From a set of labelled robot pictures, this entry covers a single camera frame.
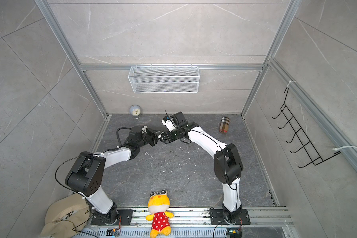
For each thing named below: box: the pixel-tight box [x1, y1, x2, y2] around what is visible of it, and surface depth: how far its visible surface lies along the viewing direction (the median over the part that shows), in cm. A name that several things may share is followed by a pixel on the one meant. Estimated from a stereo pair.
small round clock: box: [129, 104, 143, 119], surface depth 117 cm
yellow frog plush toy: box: [145, 188, 175, 238], surface depth 72 cm
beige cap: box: [39, 193, 91, 238], surface depth 74 cm
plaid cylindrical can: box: [219, 116, 231, 134], surface depth 113 cm
